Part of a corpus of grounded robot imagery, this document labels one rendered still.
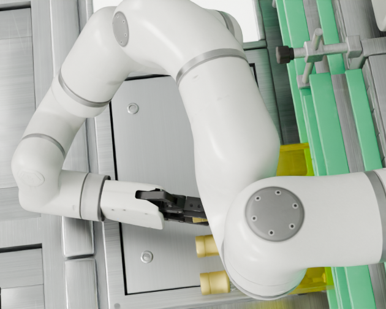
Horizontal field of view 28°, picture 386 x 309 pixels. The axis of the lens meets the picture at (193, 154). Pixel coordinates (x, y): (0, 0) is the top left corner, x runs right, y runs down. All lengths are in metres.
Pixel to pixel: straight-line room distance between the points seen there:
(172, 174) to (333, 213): 0.66
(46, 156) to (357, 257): 0.55
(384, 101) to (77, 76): 0.44
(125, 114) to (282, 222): 0.73
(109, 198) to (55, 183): 0.09
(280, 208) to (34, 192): 0.55
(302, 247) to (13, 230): 0.77
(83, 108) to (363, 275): 0.45
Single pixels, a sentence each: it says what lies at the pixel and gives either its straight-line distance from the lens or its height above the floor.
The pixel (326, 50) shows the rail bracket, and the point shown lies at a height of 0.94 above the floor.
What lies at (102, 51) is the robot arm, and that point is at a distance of 1.02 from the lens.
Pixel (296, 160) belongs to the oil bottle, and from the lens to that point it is 1.23.
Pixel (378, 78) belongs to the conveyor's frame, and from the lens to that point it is 1.17.
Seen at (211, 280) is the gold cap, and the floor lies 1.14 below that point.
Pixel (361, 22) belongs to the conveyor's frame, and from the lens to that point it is 1.32.
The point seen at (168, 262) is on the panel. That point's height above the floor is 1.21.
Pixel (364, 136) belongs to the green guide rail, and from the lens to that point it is 1.14.
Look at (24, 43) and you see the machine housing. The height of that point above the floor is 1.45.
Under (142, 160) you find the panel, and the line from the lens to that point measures 1.39.
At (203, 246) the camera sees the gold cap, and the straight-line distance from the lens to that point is 1.19.
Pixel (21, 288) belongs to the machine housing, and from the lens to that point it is 1.41.
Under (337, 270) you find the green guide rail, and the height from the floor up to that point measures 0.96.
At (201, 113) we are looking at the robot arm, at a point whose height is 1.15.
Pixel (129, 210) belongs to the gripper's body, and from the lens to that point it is 1.19.
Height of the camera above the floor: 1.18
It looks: 1 degrees down
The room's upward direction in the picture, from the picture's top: 96 degrees counter-clockwise
